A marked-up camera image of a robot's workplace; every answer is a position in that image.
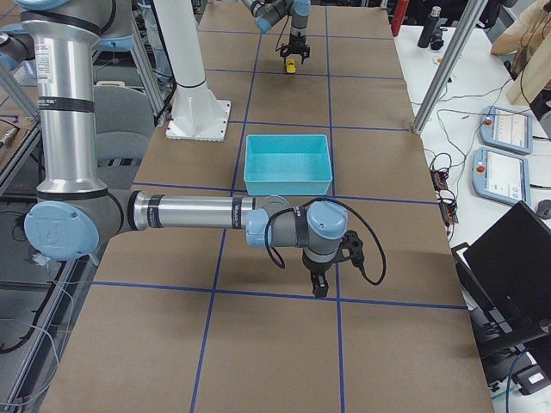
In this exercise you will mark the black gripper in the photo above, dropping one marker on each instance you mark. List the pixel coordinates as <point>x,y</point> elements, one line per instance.
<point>296,42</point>
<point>314,267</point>

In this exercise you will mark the yellow beetle toy car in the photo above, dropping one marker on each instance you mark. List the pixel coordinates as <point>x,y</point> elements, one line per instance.
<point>290,66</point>

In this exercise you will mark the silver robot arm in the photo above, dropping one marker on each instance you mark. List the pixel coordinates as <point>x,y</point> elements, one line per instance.
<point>266,15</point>
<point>76,211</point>

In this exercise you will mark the turquoise plastic bin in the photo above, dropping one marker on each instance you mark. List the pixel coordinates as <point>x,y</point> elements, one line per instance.
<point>287,164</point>

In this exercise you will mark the black water bottle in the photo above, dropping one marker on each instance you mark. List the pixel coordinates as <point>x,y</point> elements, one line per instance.
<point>430,35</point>

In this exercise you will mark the black orange power adapter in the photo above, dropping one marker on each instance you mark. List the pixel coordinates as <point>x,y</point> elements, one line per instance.
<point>439,179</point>

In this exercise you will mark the grey office chair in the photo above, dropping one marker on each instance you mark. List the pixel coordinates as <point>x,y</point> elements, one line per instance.
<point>124,123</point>

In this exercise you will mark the black laptop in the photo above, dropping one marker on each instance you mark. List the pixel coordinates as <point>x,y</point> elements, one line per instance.
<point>508,270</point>

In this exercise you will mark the lower teach pendant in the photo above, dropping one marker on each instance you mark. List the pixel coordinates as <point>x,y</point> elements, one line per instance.
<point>501,176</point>

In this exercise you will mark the teach pendant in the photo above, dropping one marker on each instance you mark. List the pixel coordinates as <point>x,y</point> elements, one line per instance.
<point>501,176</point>
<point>507,130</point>

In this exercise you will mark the upper teach pendant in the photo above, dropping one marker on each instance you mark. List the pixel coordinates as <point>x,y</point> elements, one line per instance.
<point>507,130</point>

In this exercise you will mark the person in beige shirt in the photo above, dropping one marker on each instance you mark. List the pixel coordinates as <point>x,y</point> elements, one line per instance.
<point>528,38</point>

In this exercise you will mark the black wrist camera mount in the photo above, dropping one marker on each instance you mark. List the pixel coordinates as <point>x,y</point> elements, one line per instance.
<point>350,249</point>

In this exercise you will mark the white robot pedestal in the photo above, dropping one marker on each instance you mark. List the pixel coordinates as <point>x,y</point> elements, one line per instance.
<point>177,26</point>

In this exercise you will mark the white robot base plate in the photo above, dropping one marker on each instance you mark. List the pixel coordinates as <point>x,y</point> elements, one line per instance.
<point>199,121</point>

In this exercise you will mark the grey aluminium frame post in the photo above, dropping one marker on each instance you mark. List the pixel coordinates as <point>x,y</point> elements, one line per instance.
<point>455,47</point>

